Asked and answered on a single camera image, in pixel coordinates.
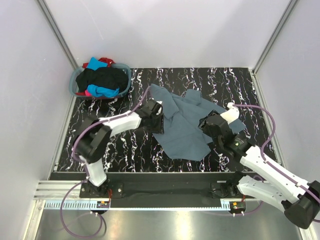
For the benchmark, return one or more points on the aluminium frame rail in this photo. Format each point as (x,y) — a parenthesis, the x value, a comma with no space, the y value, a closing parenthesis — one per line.
(66,195)

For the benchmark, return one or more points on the grey blue t shirt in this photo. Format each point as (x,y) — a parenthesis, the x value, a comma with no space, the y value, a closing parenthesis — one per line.
(182,138)

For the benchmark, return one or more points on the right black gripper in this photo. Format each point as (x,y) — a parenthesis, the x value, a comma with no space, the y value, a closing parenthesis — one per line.
(202,124)

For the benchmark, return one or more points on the black t shirt in basket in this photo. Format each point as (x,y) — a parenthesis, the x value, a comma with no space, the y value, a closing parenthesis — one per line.
(119,76)

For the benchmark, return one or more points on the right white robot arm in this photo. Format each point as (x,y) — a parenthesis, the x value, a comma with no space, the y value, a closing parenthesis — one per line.
(294,196)

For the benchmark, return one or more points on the cyan t shirt in basket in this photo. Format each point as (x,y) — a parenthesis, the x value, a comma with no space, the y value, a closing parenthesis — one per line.
(103,85)

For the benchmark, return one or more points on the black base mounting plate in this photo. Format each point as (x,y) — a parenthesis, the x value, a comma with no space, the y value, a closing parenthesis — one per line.
(168,190)

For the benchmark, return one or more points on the red t shirt in basket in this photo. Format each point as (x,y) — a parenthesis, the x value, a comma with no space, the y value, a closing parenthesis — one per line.
(97,79)

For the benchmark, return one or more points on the teal plastic laundry basket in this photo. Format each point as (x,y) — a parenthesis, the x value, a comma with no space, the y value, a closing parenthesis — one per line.
(73,86)

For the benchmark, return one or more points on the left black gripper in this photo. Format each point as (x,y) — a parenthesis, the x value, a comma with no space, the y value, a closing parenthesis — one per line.
(159,128)

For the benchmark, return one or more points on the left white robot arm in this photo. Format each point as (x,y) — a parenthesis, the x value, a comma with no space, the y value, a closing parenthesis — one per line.
(92,139)

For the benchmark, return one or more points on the pink garment in basket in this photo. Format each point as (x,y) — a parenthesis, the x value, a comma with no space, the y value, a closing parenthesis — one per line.
(87,93)

